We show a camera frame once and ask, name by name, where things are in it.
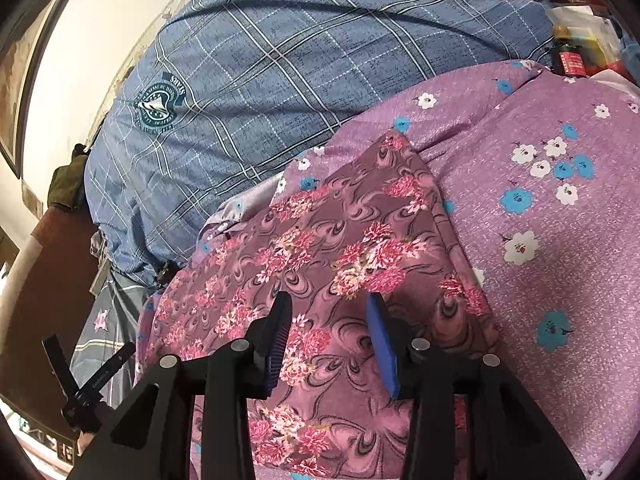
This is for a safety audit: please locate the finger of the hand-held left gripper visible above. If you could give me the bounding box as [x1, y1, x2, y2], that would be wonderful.
[41, 335, 82, 404]
[75, 342, 137, 404]

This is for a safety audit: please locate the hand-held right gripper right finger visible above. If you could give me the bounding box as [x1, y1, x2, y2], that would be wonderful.
[365, 292, 588, 480]

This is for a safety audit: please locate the maroon floral shirt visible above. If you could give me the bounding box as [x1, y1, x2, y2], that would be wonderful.
[135, 132, 504, 480]

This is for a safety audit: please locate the brown headboard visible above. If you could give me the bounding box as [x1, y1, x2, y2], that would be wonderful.
[0, 200, 112, 442]

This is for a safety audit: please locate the small red label bottle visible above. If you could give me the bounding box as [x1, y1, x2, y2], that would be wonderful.
[549, 42, 589, 82]

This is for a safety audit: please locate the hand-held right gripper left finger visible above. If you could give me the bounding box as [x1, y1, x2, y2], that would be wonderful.
[65, 291, 294, 480]

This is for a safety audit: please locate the blue crumpled cloth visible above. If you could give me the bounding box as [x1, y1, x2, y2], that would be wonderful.
[619, 19, 640, 67]

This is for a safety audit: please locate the dark green cushion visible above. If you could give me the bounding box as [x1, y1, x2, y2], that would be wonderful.
[47, 142, 94, 212]

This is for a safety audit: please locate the grey star print sheet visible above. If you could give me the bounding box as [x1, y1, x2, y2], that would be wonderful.
[70, 269, 152, 412]

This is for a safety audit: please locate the clear packet with yellow contents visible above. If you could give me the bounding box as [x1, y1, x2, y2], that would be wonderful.
[547, 4, 618, 52]

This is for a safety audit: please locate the blue plaid quilt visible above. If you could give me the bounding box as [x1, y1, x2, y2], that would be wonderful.
[82, 0, 567, 287]

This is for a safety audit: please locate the purple floral blanket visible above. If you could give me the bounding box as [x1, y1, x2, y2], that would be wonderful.
[190, 59, 640, 480]

